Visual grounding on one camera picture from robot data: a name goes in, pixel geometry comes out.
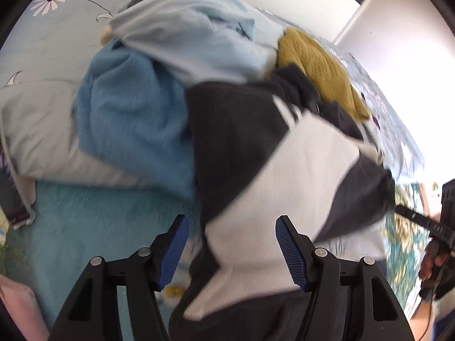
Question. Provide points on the blue fleece garment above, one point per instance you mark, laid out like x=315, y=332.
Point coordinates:
x=135, y=113

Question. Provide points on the dark and white jacket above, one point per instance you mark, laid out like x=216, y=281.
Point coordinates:
x=248, y=191

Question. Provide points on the person's right forearm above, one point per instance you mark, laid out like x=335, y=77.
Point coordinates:
x=420, y=326

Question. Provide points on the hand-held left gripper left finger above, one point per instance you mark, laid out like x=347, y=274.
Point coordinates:
x=174, y=252

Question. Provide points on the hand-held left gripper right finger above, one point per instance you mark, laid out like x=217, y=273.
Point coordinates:
x=291, y=255

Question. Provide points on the person's right hand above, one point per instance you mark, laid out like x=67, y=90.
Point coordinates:
x=432, y=266

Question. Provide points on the black smartphone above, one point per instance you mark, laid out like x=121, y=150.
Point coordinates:
x=12, y=199

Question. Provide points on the light blue garment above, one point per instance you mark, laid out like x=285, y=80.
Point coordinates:
x=199, y=32

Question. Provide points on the grey floral quilt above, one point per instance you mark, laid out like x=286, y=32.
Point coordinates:
x=46, y=60

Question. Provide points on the teal floral bedsheet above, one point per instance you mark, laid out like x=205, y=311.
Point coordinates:
x=89, y=227

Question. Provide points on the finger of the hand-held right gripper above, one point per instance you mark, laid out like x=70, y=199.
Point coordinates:
x=412, y=216

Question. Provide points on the pink cloth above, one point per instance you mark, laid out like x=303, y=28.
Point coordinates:
x=17, y=309

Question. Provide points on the mustard yellow garment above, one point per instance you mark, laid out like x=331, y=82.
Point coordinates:
x=320, y=67

